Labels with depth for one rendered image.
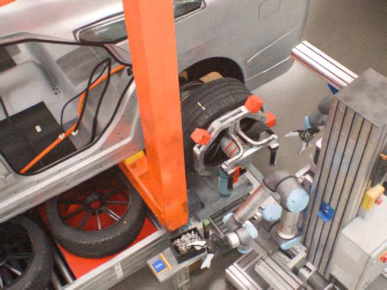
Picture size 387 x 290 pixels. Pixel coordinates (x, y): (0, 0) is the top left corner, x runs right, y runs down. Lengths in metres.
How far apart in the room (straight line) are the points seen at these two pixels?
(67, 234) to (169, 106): 1.42
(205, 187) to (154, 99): 1.70
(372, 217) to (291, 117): 2.10
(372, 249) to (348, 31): 3.22
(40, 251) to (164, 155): 1.21
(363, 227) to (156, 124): 1.18
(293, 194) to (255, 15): 1.33
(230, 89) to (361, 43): 2.37
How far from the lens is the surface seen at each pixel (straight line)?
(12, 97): 4.35
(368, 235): 3.23
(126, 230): 4.04
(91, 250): 4.10
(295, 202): 3.01
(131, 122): 3.83
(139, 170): 4.05
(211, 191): 4.46
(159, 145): 3.17
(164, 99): 2.93
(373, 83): 2.75
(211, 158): 4.09
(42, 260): 4.03
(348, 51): 5.85
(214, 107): 3.71
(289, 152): 4.98
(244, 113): 3.75
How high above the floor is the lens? 3.98
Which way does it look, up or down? 53 degrees down
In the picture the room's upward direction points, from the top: 2 degrees counter-clockwise
